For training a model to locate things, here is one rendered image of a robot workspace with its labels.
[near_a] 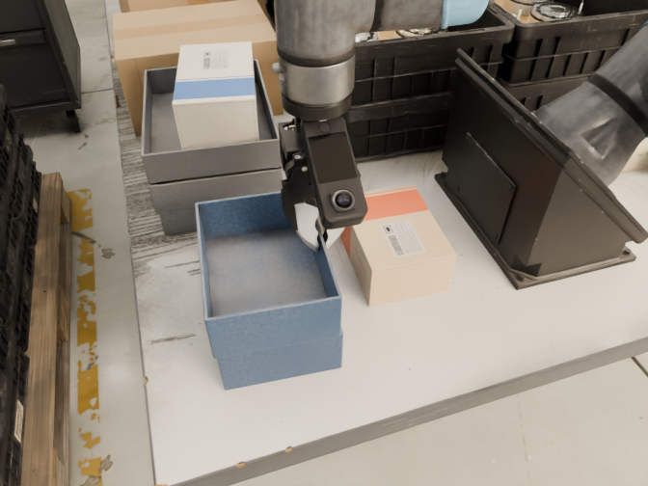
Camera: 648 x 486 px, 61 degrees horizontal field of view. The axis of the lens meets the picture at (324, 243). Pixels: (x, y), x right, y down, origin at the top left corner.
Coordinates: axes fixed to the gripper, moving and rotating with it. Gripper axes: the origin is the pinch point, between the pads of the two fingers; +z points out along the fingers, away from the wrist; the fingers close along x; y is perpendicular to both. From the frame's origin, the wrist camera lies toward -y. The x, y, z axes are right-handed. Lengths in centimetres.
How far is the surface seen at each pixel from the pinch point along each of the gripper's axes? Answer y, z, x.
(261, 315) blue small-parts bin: -10.0, -0.9, 8.8
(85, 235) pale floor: 106, 82, 61
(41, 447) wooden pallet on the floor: 20, 68, 59
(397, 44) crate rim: 31.7, -10.2, -19.3
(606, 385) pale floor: 14, 82, -81
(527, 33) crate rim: 33, -10, -42
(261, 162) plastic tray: 20.8, 1.0, 4.7
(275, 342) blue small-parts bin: -10.0, 4.3, 7.6
